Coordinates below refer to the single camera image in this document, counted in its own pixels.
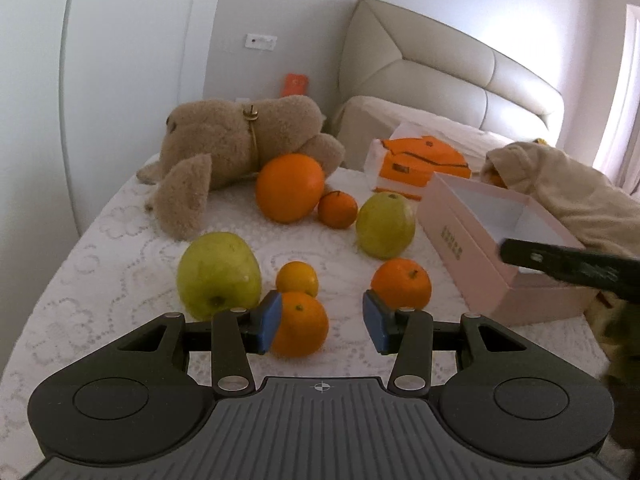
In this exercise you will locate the beige pillow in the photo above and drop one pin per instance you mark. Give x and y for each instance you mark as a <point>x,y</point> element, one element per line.
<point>370,120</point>

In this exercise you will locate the light curtain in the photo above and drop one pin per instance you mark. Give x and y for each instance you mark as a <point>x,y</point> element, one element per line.
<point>622,110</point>

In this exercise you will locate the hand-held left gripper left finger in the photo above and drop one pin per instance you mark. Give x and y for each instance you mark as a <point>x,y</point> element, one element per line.
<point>266,320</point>

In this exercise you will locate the brown plush teddy bear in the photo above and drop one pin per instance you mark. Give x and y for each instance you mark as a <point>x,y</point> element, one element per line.
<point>225,140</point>

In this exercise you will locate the large green apple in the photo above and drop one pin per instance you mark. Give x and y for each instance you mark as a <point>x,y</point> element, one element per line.
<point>217,275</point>

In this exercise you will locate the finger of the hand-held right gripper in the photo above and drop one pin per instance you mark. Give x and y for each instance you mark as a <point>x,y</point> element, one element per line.
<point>565,262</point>

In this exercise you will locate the small yellowish orange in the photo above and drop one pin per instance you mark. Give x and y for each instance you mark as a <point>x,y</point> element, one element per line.
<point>297,277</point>

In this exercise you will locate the orange packet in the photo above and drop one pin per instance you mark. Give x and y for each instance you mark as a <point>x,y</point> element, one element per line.
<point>294,85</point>

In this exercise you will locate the pink cardboard box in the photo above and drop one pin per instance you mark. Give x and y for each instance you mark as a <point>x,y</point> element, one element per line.
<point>465,240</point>

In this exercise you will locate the orange and white box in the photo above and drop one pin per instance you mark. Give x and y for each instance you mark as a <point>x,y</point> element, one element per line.
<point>415,162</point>

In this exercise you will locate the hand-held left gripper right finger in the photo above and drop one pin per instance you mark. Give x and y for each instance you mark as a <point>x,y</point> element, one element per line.
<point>376,321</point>

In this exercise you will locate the white lace bedspread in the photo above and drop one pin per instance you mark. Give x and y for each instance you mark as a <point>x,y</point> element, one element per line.
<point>100,270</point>

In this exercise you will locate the white wall socket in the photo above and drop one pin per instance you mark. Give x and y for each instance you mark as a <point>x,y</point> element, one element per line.
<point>260,41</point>

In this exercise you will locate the large orange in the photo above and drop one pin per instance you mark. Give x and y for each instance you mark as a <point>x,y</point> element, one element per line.
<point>290,187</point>

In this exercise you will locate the small mandarin with stem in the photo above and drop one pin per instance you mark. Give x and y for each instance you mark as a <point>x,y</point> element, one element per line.
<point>338,209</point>

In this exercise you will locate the beige cloth garment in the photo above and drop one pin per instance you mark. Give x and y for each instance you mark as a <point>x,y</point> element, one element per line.
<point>565,185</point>

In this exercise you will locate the medium orange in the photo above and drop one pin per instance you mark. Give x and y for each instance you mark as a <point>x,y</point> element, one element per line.
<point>302,327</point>
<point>401,284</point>

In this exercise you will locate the small yellow object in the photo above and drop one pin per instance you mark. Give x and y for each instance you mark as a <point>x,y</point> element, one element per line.
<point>540,141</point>

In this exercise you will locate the beige padded headboard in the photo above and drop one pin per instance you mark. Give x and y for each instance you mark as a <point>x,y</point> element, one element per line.
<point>425,55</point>

